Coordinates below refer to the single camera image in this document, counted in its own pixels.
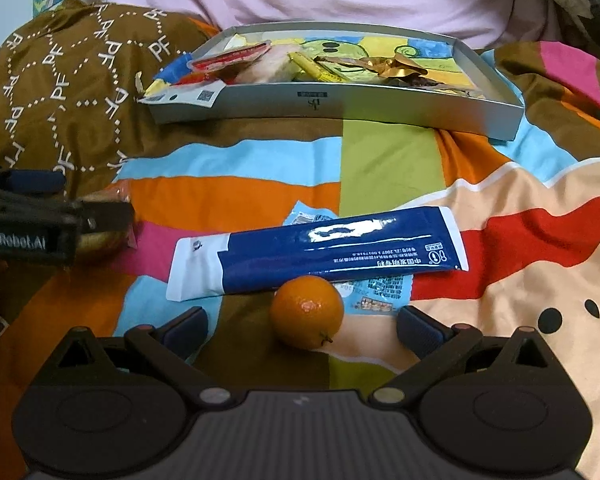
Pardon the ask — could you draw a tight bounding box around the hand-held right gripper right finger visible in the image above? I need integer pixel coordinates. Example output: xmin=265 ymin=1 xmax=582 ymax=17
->
xmin=370 ymin=305 xmax=556 ymax=408

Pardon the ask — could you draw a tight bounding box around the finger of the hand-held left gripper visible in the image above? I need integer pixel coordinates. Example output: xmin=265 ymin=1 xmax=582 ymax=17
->
xmin=77 ymin=202 xmax=133 ymax=248
xmin=0 ymin=166 xmax=67 ymax=196

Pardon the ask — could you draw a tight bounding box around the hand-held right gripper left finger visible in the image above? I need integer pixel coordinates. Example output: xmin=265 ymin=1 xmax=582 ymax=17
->
xmin=55 ymin=306 xmax=233 ymax=408

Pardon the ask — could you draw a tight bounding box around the clear snack packet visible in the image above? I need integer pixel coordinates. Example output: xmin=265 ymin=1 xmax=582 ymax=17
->
xmin=75 ymin=182 xmax=136 ymax=263

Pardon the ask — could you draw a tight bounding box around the orange mandarin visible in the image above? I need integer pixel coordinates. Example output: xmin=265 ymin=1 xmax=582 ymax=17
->
xmin=270 ymin=275 xmax=345 ymax=350

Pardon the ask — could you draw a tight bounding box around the blue and white tube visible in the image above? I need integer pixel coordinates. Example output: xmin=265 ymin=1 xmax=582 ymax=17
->
xmin=166 ymin=205 xmax=470 ymax=302

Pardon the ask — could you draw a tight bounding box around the white snack packet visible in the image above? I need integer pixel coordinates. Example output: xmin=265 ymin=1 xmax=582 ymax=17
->
xmin=147 ymin=80 xmax=228 ymax=108

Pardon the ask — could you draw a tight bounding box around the large red snack packet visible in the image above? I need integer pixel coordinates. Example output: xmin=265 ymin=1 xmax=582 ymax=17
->
xmin=189 ymin=42 xmax=272 ymax=73

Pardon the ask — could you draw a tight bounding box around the grey shallow cardboard box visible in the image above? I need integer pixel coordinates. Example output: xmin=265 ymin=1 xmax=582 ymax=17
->
xmin=139 ymin=21 xmax=525 ymax=142

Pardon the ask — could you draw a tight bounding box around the beige rice cracker packet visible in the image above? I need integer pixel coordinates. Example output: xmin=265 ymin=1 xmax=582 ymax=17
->
xmin=235 ymin=47 xmax=296 ymax=83

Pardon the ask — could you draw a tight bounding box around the green and yellow snack packet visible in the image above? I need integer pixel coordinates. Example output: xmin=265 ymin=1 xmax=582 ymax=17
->
xmin=287 ymin=51 xmax=351 ymax=83

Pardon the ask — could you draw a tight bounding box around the gold foil wrapper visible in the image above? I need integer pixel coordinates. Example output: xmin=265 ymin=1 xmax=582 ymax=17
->
xmin=315 ymin=55 xmax=426 ymax=81

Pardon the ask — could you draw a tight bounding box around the light blue snack packet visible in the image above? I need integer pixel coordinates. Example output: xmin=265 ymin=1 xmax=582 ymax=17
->
xmin=282 ymin=200 xmax=416 ymax=316

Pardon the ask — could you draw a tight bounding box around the brown letter-print blanket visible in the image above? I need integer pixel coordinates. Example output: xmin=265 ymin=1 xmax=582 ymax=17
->
xmin=0 ymin=0 xmax=221 ymax=356

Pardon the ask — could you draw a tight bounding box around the colourful cartoon blanket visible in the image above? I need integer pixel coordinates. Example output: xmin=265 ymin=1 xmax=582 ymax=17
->
xmin=0 ymin=45 xmax=600 ymax=480

